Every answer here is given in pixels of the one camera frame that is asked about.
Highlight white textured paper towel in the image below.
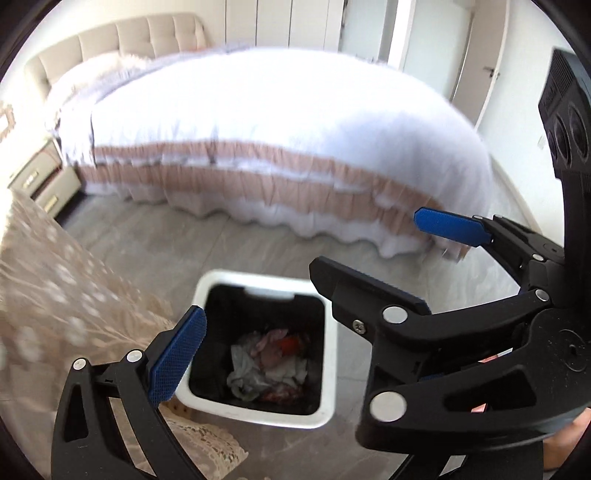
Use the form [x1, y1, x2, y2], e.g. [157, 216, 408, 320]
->
[266, 356, 308, 387]

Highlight clear plastic bag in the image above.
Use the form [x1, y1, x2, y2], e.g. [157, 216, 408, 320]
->
[226, 332, 273, 402]

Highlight white square trash bin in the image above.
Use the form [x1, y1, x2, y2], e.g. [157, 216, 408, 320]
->
[175, 270, 338, 429]

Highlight person's right hand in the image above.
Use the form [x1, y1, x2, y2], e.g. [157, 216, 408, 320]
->
[543, 408, 591, 472]

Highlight red snack wrapper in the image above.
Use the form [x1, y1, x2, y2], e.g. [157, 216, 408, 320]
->
[273, 336, 305, 357]

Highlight floral embroidered tablecloth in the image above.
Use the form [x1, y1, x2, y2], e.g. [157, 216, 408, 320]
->
[1, 188, 246, 479]

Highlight bed with lavender cover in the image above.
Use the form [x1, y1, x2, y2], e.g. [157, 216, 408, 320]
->
[45, 47, 493, 259]

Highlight white interior door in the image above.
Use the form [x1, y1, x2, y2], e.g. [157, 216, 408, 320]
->
[452, 0, 511, 129]

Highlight beige bedside nightstand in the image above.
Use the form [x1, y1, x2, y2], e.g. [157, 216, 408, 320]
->
[8, 139, 82, 218]

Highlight beige built-in wardrobe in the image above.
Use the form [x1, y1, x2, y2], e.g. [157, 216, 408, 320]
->
[223, 0, 345, 51]

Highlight beige tufted headboard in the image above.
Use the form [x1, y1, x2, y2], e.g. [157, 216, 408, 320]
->
[24, 13, 209, 99]

